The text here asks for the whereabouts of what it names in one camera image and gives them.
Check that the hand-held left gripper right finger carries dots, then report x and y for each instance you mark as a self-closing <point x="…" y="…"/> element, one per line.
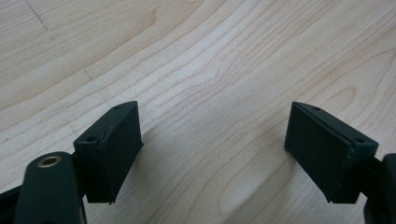
<point x="327" y="149"/>

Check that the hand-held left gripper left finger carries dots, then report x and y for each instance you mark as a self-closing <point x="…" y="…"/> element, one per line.
<point x="107" y="152"/>

